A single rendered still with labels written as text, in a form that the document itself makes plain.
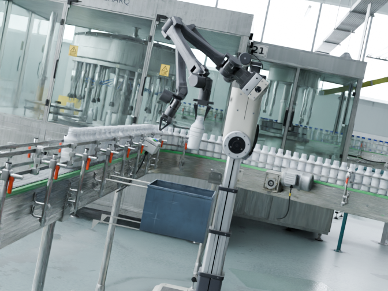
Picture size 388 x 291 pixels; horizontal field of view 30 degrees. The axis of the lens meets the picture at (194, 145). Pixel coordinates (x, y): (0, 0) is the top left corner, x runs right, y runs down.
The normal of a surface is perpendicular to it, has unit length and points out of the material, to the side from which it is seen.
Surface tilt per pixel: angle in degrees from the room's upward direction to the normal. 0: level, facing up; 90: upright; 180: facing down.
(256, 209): 92
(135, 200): 90
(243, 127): 101
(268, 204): 90
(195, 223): 90
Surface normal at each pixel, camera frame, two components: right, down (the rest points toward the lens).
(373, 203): -0.38, -0.02
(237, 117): -0.12, 0.22
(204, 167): 0.07, 0.06
